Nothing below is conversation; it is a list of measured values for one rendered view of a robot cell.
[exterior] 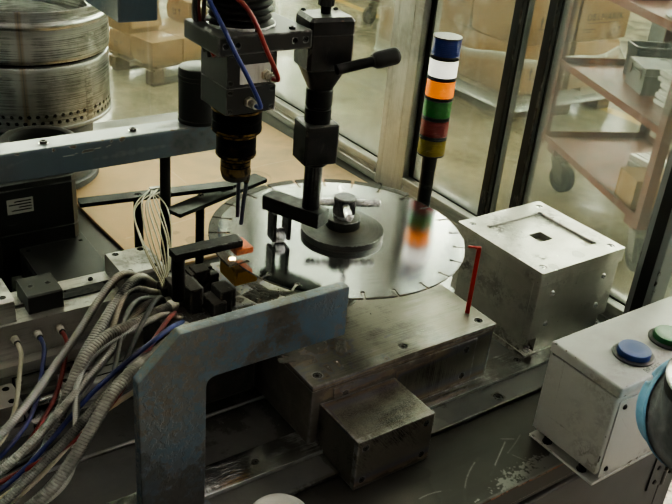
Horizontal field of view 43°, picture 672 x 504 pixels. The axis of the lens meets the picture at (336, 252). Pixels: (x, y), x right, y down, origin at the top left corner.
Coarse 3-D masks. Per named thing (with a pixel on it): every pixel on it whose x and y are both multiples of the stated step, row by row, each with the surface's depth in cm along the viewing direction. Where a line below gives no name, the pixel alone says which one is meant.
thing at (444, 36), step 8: (440, 32) 130; (448, 32) 130; (432, 40) 129; (440, 40) 127; (448, 40) 127; (456, 40) 127; (432, 48) 129; (440, 48) 128; (448, 48) 127; (456, 48) 128; (440, 56) 128; (448, 56) 128; (456, 56) 128
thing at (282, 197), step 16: (304, 176) 103; (320, 176) 103; (272, 192) 108; (304, 192) 104; (320, 192) 104; (272, 208) 107; (288, 208) 106; (304, 208) 105; (320, 208) 105; (272, 224) 108; (288, 224) 109; (320, 224) 105; (272, 240) 109
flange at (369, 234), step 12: (360, 216) 117; (300, 228) 114; (312, 228) 112; (324, 228) 112; (336, 228) 112; (348, 228) 112; (360, 228) 113; (372, 228) 114; (312, 240) 110; (324, 240) 110; (336, 240) 110; (348, 240) 110; (360, 240) 111; (372, 240) 111; (348, 252) 110
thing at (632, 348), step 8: (624, 344) 104; (632, 344) 104; (640, 344) 104; (624, 352) 102; (632, 352) 102; (640, 352) 103; (648, 352) 103; (632, 360) 102; (640, 360) 102; (648, 360) 102
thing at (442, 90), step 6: (432, 78) 131; (426, 84) 132; (432, 84) 131; (438, 84) 130; (444, 84) 130; (450, 84) 130; (426, 90) 132; (432, 90) 131; (438, 90) 130; (444, 90) 130; (450, 90) 131; (426, 96) 132; (432, 96) 131; (438, 96) 131; (444, 96) 131; (450, 96) 131
